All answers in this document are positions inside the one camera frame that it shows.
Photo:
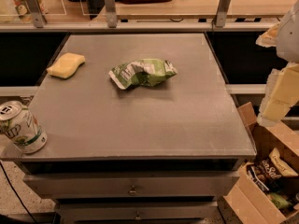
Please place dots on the yellow sponge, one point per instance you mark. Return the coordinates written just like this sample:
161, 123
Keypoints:
66, 66

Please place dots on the white green soda can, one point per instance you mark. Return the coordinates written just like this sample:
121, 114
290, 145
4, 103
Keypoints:
21, 127

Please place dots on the upper grey drawer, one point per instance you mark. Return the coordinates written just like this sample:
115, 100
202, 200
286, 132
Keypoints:
131, 184

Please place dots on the left metal bracket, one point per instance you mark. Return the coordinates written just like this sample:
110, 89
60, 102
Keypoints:
38, 18

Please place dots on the green jalapeno chip bag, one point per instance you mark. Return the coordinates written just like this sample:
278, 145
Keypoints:
143, 72

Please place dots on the lower grey drawer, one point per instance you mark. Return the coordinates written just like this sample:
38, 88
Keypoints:
135, 211

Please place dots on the grey drawer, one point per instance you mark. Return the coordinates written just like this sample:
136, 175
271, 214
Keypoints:
135, 211
131, 184

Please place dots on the middle metal bracket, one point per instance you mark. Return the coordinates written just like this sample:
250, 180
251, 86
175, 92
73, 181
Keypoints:
111, 13

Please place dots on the right metal bracket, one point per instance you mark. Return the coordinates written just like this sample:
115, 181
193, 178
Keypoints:
221, 14

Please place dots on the cardboard box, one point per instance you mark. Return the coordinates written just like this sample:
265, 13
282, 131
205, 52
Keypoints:
250, 204

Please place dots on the green snack bag in box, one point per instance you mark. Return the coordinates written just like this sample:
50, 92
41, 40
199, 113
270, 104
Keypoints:
280, 201

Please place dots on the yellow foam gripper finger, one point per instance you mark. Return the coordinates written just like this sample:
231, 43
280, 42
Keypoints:
281, 94
269, 37

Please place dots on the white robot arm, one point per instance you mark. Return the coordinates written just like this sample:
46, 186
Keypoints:
288, 36

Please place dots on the metal bracket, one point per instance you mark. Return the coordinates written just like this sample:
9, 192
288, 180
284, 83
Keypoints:
111, 13
221, 14
38, 18

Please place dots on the colourful package behind glass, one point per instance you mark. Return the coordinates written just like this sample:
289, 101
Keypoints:
17, 11

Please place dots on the brown snack bag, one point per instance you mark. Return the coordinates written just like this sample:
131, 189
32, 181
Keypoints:
267, 173

